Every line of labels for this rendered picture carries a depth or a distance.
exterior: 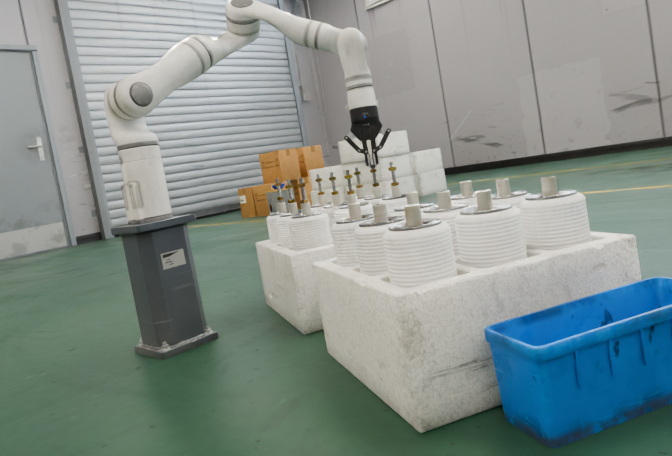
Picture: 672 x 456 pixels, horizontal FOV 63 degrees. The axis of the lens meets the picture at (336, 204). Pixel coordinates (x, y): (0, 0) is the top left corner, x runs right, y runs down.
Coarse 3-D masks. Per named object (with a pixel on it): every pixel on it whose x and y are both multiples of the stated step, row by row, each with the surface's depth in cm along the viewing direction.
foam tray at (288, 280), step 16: (272, 256) 138; (288, 256) 121; (304, 256) 121; (320, 256) 123; (272, 272) 141; (288, 272) 124; (304, 272) 121; (272, 288) 145; (288, 288) 127; (304, 288) 121; (272, 304) 149; (288, 304) 130; (304, 304) 121; (288, 320) 134; (304, 320) 121; (320, 320) 123
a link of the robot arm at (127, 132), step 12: (108, 96) 124; (108, 108) 126; (108, 120) 126; (120, 120) 127; (132, 120) 129; (144, 120) 132; (120, 132) 126; (132, 132) 126; (144, 132) 126; (120, 144) 124; (132, 144) 124; (144, 144) 124; (156, 144) 127
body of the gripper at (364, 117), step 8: (352, 112) 144; (360, 112) 143; (368, 112) 143; (376, 112) 145; (352, 120) 145; (360, 120) 144; (368, 120) 146; (376, 120) 146; (352, 128) 146; (360, 128) 146; (368, 128) 146; (376, 128) 146; (360, 136) 146; (368, 136) 146; (376, 136) 146
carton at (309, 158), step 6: (300, 150) 557; (306, 150) 556; (312, 150) 561; (318, 150) 566; (300, 156) 559; (306, 156) 555; (312, 156) 561; (318, 156) 566; (300, 162) 560; (306, 162) 555; (312, 162) 560; (318, 162) 565; (300, 168) 562; (306, 168) 555; (312, 168) 559; (318, 168) 565; (306, 174) 557
